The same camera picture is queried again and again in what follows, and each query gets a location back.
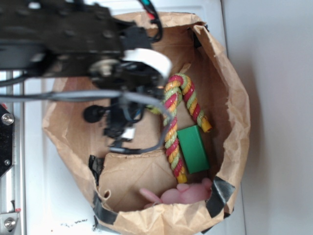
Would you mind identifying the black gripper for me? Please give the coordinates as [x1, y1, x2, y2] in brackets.
[83, 48, 171, 153]

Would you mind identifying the green plush animal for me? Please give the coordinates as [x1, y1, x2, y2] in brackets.
[146, 105, 162, 115]

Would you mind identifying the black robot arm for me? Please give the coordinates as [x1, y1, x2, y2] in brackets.
[0, 0, 172, 154]

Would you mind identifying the pink plush animal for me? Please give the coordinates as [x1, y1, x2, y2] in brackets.
[139, 178, 213, 208]

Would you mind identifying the green rectangular block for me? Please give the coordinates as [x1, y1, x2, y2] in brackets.
[178, 125, 210, 174]

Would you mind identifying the brown paper bag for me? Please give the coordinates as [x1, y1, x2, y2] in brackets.
[43, 12, 251, 235]

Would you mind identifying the multicolour twisted rope toy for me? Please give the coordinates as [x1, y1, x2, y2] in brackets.
[163, 73, 212, 184]

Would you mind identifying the grey cable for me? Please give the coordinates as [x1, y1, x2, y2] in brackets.
[0, 90, 177, 154]

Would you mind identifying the black metal bracket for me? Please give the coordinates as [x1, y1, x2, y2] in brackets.
[0, 104, 15, 178]

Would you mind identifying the aluminium frame rail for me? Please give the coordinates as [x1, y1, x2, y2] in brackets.
[0, 70, 27, 235]

